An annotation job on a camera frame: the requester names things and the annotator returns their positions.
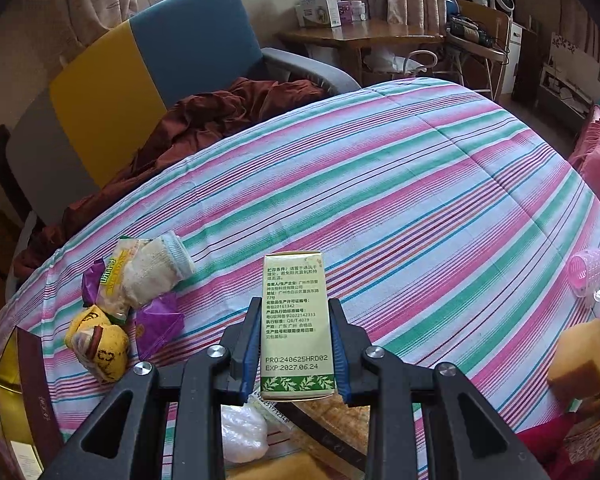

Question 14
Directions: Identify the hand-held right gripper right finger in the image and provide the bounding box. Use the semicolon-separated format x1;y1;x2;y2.
327;298;551;480

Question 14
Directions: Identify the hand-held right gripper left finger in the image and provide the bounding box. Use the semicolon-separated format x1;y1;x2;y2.
40;297;263;480

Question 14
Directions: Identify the green and cream carton box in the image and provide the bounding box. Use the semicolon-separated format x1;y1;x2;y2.
260;250;338;402

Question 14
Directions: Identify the purple snack packet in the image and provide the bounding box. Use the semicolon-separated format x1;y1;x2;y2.
135;292;186;361
81;259;106;306

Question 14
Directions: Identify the white plastic bag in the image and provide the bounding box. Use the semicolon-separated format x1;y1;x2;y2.
221;402;271;463

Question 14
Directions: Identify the white sock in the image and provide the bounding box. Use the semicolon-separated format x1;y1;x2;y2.
122;230;197;308

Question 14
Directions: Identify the yellow crumpled packet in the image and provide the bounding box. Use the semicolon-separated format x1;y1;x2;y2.
64;304;131;383

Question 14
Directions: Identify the rice cracker snack packet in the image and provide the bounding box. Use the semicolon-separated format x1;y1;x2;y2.
100;237;146;323

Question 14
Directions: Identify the dark red gold gift box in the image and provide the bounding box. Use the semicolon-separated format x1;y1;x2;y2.
0;327;66;480

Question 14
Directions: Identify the rust brown cloth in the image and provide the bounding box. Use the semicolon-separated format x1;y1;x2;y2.
12;77;326;271

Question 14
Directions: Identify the yellow sponge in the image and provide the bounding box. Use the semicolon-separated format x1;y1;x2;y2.
547;317;600;402

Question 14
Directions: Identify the pink hair roller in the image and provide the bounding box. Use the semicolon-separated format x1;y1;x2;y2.
567;250;600;298

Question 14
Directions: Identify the yellow blue grey sofa chair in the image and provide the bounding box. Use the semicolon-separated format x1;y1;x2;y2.
2;0;363;291

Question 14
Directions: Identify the wooden table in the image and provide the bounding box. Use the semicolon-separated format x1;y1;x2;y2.
277;19;446;86

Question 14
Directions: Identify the small purple box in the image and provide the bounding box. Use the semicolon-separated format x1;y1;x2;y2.
337;0;367;23

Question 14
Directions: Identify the white carton box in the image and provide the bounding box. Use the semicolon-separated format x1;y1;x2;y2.
295;0;342;28

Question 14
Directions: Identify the white low shelf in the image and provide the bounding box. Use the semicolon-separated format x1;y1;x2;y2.
537;60;598;121

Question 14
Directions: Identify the wooden side desk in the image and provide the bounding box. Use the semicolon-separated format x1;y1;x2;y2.
447;0;512;103

